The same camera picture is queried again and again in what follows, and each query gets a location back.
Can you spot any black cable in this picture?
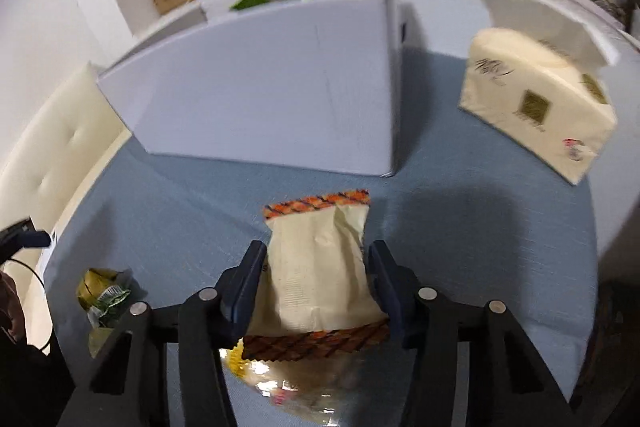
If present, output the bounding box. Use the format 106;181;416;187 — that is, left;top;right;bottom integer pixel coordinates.
2;257;57;353

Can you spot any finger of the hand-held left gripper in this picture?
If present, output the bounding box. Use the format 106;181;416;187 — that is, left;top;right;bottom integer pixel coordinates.
0;217;52;265

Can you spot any small olive candy wrapper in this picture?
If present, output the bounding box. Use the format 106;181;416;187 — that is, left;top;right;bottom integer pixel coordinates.
75;268;132;329

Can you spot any cream packet with orange edges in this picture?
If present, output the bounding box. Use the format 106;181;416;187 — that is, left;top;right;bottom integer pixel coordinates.
262;189;392;364

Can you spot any person's left hand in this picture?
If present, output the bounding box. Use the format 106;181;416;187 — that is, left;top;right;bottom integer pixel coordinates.
0;271;27;344

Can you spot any cream sofa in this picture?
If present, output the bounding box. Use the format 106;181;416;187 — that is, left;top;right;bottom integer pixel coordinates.
0;61;134;268

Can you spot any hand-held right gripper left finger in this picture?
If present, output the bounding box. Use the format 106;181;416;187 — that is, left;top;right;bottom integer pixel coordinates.
57;241;268;427

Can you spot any cream tissue pack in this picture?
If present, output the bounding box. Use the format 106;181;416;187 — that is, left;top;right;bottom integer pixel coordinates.
457;0;621;186

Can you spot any clear cracker packet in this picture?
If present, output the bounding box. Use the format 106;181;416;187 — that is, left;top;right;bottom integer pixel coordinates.
222;339;362;427

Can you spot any white cardboard box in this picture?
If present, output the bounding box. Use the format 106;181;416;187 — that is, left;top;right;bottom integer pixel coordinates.
96;0;416;178

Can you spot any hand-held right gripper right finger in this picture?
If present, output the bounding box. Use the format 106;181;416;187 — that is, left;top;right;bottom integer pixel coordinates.
367;241;576;427

